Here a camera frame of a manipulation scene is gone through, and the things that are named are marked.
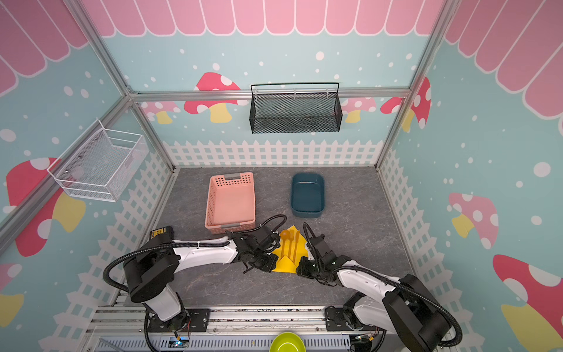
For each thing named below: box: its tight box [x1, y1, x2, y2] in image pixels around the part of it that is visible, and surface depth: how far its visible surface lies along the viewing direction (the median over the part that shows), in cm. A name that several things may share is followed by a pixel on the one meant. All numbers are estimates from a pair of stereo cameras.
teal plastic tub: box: [290, 172, 326, 218], surface depth 110 cm
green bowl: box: [269, 331, 307, 352], surface depth 70 cm
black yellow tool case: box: [149, 225, 175, 241], surface depth 96 cm
